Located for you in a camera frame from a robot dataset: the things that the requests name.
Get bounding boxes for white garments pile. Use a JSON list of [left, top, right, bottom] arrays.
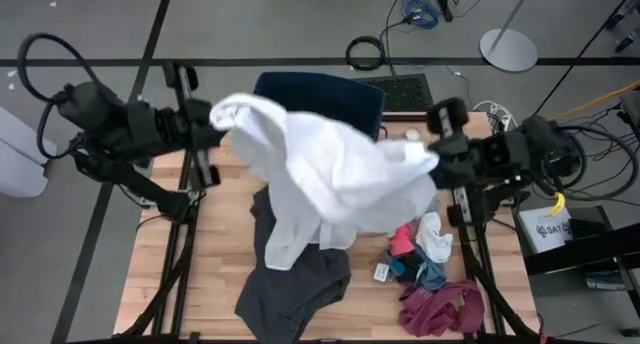
[[208, 92, 442, 272]]

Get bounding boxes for black wheeled chair base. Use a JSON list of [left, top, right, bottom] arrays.
[[603, 0, 640, 54]]

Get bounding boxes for coral pink sock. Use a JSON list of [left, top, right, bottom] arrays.
[[388, 223, 417, 258]]

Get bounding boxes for slate blue sock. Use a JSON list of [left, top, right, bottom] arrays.
[[413, 257, 448, 292]]

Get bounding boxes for white sock purple toe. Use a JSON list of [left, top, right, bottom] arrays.
[[414, 210, 455, 265]]

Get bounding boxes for black floor grille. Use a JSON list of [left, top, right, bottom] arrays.
[[352, 73, 436, 114]]

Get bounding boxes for round white stand base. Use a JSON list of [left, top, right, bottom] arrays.
[[478, 0, 540, 74]]

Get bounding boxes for black coiled cable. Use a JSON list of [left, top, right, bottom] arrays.
[[344, 35, 387, 72]]

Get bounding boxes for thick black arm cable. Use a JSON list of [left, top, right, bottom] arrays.
[[16, 32, 109, 160]]

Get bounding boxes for white power strip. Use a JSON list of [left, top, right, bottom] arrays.
[[472, 99, 517, 138]]

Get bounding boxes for yellow cable tag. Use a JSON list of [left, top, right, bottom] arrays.
[[549, 192, 567, 217]]

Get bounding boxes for grey sock teal toe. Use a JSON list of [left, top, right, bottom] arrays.
[[382, 248, 407, 281]]

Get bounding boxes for blue grey book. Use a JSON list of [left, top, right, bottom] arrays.
[[584, 271, 627, 292]]

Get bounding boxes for yellow hose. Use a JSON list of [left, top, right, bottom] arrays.
[[519, 80, 640, 136]]

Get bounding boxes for navy white striped fabric basket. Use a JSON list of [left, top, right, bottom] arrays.
[[252, 72, 387, 141]]

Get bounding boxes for dark grey trousers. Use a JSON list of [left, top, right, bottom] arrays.
[[233, 183, 353, 344]]

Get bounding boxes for white rounded block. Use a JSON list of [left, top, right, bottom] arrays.
[[0, 106, 59, 166], [0, 139, 50, 200]]

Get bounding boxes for thin black pole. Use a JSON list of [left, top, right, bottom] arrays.
[[529, 0, 640, 120]]

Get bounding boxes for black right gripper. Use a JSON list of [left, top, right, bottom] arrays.
[[426, 97, 484, 226]]

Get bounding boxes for black cart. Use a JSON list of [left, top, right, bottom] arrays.
[[519, 206, 640, 291]]

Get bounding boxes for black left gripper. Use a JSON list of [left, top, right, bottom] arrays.
[[159, 62, 226, 190]]

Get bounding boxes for white printed box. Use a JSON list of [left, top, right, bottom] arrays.
[[517, 204, 574, 255]]

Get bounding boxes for maroon garment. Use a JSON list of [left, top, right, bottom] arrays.
[[397, 278, 487, 338]]

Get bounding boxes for blue coiled cable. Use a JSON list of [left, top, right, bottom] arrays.
[[399, 0, 442, 31]]

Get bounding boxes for dark navy sock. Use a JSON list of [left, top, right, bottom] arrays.
[[397, 253, 427, 286]]

